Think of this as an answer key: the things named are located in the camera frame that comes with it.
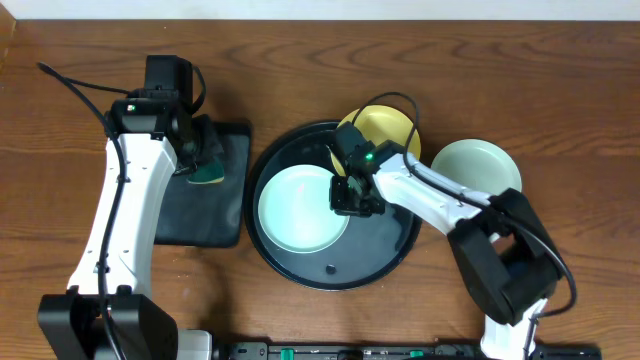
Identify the black rectangular tray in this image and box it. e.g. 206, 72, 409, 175
155, 122, 251, 248

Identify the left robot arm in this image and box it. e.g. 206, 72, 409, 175
37, 97, 215, 359

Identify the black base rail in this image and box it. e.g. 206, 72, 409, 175
219, 340, 603, 360

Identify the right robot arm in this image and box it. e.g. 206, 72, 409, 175
330, 140, 566, 359

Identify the light green plate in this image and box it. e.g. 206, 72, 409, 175
431, 139, 522, 195
258, 164, 349, 254

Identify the green yellow sponge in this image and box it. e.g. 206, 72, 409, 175
187, 159, 225, 185

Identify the yellow plate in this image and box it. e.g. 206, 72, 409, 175
331, 105, 422, 176

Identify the black round tray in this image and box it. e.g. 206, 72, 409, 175
244, 120, 421, 291

